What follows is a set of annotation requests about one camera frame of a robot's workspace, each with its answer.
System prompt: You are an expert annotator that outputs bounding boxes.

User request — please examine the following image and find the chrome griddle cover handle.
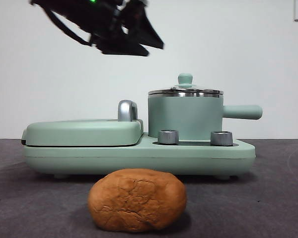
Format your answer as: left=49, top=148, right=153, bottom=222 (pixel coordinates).
left=117, top=100, right=139, bottom=122

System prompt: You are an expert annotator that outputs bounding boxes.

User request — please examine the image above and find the mint green pot with handle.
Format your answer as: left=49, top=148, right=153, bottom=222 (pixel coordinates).
left=148, top=89, right=263, bottom=141

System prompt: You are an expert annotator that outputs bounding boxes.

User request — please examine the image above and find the glass lid with green knob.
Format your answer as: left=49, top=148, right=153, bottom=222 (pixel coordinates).
left=148, top=73, right=224, bottom=97

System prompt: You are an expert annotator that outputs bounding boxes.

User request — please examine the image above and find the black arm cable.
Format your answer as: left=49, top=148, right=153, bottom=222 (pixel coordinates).
left=46, top=9, right=95, bottom=47

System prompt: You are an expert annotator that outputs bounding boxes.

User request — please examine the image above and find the mint green breakfast machine base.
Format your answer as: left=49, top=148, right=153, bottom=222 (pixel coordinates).
left=23, top=132, right=256, bottom=179

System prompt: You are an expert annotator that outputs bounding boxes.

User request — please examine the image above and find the brown potato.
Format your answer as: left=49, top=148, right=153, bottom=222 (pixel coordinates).
left=87, top=169, right=188, bottom=233

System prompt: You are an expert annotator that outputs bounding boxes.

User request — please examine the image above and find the silver control knob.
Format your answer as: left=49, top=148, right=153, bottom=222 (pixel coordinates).
left=210, top=130, right=233, bottom=146
left=157, top=129, right=180, bottom=145

